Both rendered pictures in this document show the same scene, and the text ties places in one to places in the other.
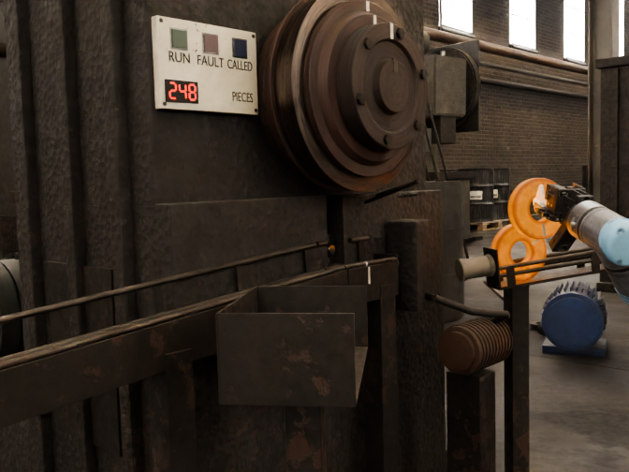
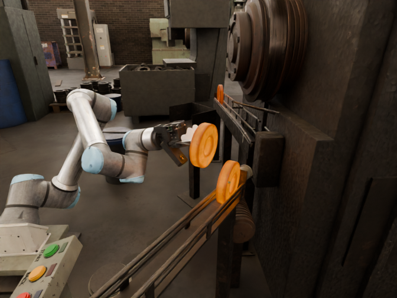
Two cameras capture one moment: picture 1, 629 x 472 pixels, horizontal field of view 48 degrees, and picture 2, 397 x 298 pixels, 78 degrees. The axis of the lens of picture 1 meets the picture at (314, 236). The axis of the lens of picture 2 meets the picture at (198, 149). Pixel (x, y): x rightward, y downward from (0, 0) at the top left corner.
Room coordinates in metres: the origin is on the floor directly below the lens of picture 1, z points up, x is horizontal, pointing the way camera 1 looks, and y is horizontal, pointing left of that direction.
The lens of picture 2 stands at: (2.27, -1.15, 1.17)
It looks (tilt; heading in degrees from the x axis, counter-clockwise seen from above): 25 degrees down; 133
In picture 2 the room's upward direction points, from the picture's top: straight up
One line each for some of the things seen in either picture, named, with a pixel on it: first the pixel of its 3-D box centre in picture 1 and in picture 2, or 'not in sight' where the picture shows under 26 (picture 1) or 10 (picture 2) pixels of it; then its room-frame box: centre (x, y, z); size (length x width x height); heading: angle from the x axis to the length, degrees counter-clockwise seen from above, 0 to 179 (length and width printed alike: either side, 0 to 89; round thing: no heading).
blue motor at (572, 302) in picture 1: (575, 316); not in sight; (3.60, -1.34, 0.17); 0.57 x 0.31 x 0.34; 157
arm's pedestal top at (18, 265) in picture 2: not in sight; (26, 248); (0.89, -1.04, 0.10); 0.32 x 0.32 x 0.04; 44
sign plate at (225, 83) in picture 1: (208, 68); not in sight; (1.50, 0.21, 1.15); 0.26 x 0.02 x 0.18; 137
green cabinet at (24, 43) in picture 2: not in sight; (20, 66); (-2.31, -0.10, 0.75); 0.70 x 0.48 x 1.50; 137
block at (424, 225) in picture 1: (409, 264); (267, 159); (1.85, -0.25, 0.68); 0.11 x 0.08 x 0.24; 47
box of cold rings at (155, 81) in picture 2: not in sight; (159, 90); (-0.80, 1.29, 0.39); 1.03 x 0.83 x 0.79; 51
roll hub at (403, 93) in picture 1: (386, 87); (236, 48); (1.61, -0.17, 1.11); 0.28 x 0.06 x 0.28; 137
